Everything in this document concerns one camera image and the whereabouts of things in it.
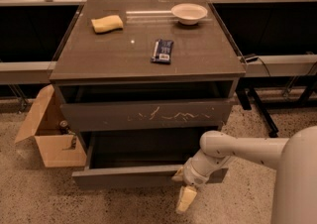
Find black power adapter with cable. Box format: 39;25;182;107
241;54;271;77

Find bottle inside cardboard box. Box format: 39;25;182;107
59;120;76;150

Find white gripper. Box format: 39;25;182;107
171;166;209;214

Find grey scratched upper drawer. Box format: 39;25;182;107
60;99;233;132

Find white bowl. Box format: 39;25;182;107
171;3;208;26

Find yellow sponge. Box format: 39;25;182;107
91;15;123;34

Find open cardboard box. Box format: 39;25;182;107
15;85;86;168

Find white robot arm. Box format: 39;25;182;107
172;126;317;224

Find dark grey drawer cabinet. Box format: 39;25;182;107
49;0;247;148

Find blue snack packet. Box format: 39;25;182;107
151;39;173;64

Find black wheeled stand leg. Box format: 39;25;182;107
236;86;278;138

